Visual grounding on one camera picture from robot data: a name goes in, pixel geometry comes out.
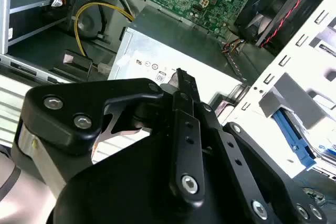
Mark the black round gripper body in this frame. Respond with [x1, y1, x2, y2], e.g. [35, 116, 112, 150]
[52, 131, 254, 224]

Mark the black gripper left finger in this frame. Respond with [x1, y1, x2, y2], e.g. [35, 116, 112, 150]
[14, 68, 207, 206]

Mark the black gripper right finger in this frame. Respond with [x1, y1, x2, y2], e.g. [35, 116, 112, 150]
[183, 69, 330, 224]

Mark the hard disk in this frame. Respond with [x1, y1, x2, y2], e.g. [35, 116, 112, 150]
[271, 110, 336, 172]

